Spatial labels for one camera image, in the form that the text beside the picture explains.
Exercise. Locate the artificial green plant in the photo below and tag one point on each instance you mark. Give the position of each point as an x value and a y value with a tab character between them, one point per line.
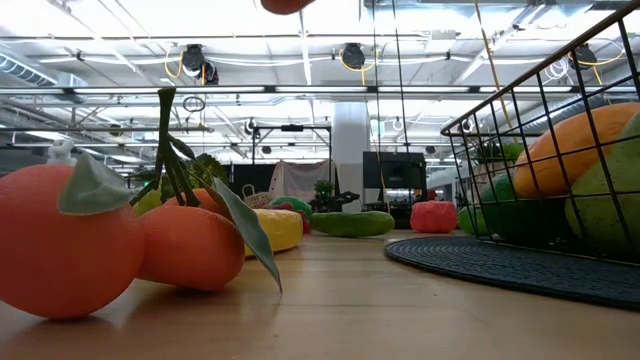
510	150

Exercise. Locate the yellow orange mango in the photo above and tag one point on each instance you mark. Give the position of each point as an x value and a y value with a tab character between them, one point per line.
582	125

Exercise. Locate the white faceted plant pot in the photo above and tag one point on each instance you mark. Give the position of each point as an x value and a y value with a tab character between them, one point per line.
480	172

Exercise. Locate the black metal frame rig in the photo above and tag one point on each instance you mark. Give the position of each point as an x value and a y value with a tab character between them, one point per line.
292	128

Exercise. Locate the ribbed ventilation duct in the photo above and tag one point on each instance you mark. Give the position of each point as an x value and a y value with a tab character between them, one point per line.
20	67

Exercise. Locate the red bell pepper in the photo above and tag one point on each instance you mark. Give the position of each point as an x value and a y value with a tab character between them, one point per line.
287	5

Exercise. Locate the small green lime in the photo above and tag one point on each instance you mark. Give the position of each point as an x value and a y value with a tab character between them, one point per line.
467	222

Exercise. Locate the green pear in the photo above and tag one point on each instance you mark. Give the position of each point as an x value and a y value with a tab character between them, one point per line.
600	215

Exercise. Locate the orange cluster with leafy stem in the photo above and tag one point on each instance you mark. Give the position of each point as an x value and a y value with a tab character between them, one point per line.
65	240

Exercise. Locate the white building pillar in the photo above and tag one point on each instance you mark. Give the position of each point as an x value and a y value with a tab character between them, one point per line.
350	140

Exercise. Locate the dark green round fruit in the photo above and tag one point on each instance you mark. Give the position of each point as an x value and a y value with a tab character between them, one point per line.
500	200

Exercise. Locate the dark green leafy plant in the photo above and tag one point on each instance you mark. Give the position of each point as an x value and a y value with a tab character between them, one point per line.
210	170

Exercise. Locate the small green potted plant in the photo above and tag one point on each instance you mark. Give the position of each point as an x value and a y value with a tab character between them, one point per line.
324	187

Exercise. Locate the red grape bunch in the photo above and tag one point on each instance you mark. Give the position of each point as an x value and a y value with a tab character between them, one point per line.
306	226

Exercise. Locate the black monitor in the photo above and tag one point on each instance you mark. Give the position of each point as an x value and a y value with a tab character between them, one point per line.
395	170

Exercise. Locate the pale draped cloth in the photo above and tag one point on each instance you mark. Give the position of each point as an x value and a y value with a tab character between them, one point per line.
300	177

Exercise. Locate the white figurine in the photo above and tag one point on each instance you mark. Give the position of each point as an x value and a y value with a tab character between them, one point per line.
61	152

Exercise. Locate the woven wicker basket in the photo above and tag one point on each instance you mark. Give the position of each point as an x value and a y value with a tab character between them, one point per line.
257	200

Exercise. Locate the background black robot arm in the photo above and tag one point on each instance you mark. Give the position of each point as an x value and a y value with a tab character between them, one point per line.
335	201

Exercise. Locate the yellow banana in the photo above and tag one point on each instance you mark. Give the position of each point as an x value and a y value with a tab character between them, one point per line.
280	227

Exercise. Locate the round dark blue placemat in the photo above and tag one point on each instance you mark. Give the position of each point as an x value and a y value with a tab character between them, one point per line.
500	270

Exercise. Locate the small yellow-green fruit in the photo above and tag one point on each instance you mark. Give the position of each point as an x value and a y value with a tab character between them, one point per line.
149	202

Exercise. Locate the green cucumber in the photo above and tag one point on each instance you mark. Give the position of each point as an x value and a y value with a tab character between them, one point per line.
350	224

